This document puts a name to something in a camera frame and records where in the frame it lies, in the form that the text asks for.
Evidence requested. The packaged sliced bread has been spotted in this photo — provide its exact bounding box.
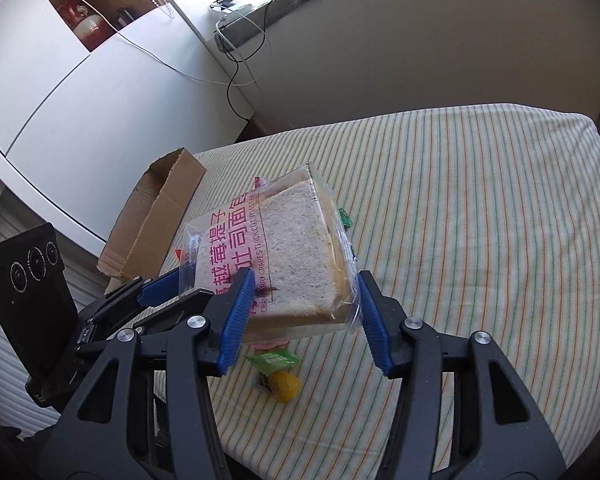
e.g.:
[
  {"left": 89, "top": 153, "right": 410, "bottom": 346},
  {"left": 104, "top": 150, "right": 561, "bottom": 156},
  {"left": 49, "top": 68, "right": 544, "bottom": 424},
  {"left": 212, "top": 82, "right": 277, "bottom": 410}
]
[{"left": 178, "top": 165, "right": 360, "bottom": 344}]

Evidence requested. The cardboard box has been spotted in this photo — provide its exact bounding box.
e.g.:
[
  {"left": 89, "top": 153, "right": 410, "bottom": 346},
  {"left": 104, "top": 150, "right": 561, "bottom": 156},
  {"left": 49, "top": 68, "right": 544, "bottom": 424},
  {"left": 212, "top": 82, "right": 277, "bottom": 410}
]
[{"left": 97, "top": 148, "right": 206, "bottom": 282}]

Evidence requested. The green candy wrapper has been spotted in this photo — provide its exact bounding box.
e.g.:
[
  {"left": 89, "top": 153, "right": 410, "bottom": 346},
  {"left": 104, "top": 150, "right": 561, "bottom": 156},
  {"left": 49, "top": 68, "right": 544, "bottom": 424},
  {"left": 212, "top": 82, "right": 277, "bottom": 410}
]
[{"left": 247, "top": 349, "right": 300, "bottom": 376}]

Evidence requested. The white cabinet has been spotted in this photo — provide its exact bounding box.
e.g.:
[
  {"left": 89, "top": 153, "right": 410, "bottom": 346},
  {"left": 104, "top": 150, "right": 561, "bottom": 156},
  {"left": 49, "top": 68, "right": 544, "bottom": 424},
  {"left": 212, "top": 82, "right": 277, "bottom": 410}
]
[{"left": 0, "top": 0, "right": 253, "bottom": 254}]

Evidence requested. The small green candy packet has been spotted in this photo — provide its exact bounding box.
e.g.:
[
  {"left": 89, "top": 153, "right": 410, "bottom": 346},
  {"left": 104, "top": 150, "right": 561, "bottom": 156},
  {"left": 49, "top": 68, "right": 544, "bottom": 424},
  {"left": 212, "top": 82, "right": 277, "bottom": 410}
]
[{"left": 338, "top": 208, "right": 352, "bottom": 230}]

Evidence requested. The striped tablecloth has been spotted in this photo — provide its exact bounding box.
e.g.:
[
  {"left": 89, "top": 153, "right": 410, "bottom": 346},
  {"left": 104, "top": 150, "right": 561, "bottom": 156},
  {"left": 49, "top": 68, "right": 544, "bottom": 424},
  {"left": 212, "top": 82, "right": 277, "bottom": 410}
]
[{"left": 99, "top": 103, "right": 600, "bottom": 480}]

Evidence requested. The red jar on shelf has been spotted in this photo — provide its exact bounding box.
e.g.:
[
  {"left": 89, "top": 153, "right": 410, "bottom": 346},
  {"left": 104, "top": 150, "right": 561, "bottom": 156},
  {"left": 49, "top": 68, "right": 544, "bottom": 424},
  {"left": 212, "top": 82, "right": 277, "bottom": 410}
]
[{"left": 57, "top": 0, "right": 114, "bottom": 51}]

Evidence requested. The white power strip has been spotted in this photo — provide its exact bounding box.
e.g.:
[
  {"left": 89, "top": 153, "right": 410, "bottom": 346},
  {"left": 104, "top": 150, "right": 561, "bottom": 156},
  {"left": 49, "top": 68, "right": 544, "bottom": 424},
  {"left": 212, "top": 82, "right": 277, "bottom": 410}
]
[{"left": 209, "top": 0, "right": 253, "bottom": 27}]

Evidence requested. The white cable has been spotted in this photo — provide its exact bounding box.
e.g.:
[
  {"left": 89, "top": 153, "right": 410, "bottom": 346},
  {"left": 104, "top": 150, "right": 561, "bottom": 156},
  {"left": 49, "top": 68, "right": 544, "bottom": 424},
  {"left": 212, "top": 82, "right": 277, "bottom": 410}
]
[{"left": 36, "top": 0, "right": 274, "bottom": 89}]

